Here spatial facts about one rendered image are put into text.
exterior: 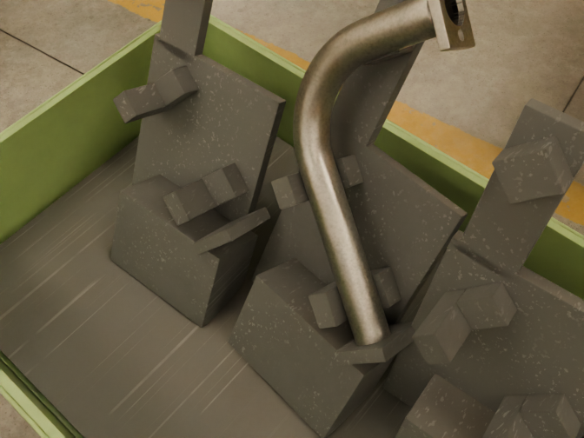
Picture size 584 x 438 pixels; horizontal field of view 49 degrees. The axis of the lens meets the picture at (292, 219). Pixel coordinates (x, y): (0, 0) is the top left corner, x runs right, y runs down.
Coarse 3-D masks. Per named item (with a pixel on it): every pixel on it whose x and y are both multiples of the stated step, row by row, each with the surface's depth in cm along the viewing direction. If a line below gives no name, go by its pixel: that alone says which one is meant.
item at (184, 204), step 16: (160, 80) 60; (176, 80) 59; (192, 80) 60; (128, 96) 58; (144, 96) 59; (160, 96) 60; (176, 96) 59; (128, 112) 58; (144, 112) 58; (160, 112) 62; (208, 176) 61; (224, 176) 59; (240, 176) 61; (176, 192) 58; (192, 192) 60; (208, 192) 61; (224, 192) 60; (240, 192) 60; (176, 208) 59; (192, 208) 59; (208, 208) 61; (176, 224) 60
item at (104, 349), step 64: (0, 256) 69; (64, 256) 69; (256, 256) 68; (0, 320) 65; (64, 320) 65; (128, 320) 65; (64, 384) 61; (128, 384) 61; (192, 384) 61; (256, 384) 61
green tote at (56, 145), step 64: (128, 64) 71; (256, 64) 71; (64, 128) 69; (128, 128) 77; (384, 128) 63; (0, 192) 66; (64, 192) 74; (448, 192) 63; (576, 256) 57; (0, 384) 50
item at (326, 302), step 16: (336, 160) 53; (352, 160) 54; (288, 176) 52; (352, 176) 53; (288, 192) 52; (304, 192) 53; (384, 272) 54; (336, 288) 54; (384, 288) 53; (320, 304) 53; (336, 304) 53; (384, 304) 54; (320, 320) 54; (336, 320) 53
